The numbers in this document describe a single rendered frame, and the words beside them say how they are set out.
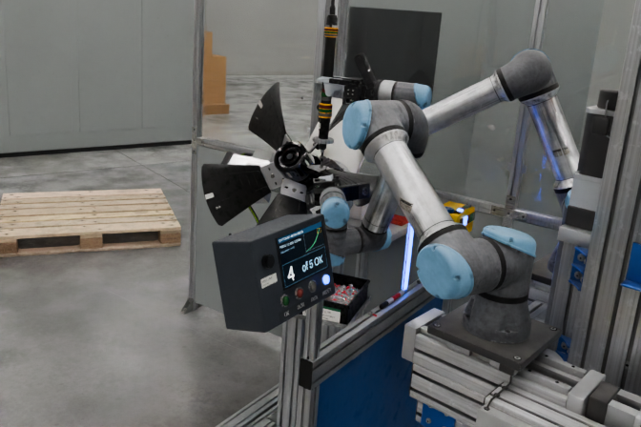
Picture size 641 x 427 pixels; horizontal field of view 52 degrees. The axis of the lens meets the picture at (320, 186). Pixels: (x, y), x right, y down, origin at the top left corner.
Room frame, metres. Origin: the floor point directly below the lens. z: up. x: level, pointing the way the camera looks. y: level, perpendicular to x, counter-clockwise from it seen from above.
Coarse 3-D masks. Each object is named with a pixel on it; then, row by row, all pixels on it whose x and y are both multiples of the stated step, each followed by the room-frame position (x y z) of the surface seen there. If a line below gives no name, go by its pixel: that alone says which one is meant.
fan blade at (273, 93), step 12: (276, 84) 2.39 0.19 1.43; (264, 96) 2.41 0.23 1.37; (276, 96) 2.35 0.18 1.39; (264, 108) 2.38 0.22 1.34; (276, 108) 2.32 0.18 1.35; (252, 120) 2.43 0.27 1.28; (264, 120) 2.37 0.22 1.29; (276, 120) 2.30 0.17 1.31; (264, 132) 2.36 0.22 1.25; (276, 132) 2.29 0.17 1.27; (276, 144) 2.29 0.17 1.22
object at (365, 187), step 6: (336, 186) 1.85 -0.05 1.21; (342, 186) 1.85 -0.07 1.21; (348, 186) 1.85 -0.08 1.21; (354, 186) 1.86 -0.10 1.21; (360, 186) 1.87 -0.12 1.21; (366, 186) 1.88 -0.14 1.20; (348, 192) 1.85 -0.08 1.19; (354, 192) 1.86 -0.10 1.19; (360, 192) 1.87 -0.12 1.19; (366, 192) 1.87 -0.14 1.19; (348, 198) 1.85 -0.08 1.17; (354, 198) 1.86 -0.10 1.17; (360, 198) 1.87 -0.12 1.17
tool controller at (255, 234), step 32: (288, 224) 1.34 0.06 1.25; (320, 224) 1.40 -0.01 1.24; (224, 256) 1.24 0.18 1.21; (256, 256) 1.21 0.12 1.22; (288, 256) 1.28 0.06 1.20; (320, 256) 1.37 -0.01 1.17; (224, 288) 1.24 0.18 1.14; (256, 288) 1.19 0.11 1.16; (288, 288) 1.26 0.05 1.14; (320, 288) 1.35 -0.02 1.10; (256, 320) 1.19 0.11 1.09
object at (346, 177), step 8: (336, 168) 2.12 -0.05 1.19; (344, 176) 2.03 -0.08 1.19; (352, 176) 2.05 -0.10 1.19; (360, 176) 2.06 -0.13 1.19; (368, 176) 2.07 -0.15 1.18; (376, 176) 2.08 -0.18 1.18; (344, 184) 1.98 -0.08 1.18; (376, 184) 2.00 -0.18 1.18; (352, 200) 1.91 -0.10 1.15; (360, 200) 1.91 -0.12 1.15; (368, 200) 1.91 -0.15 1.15
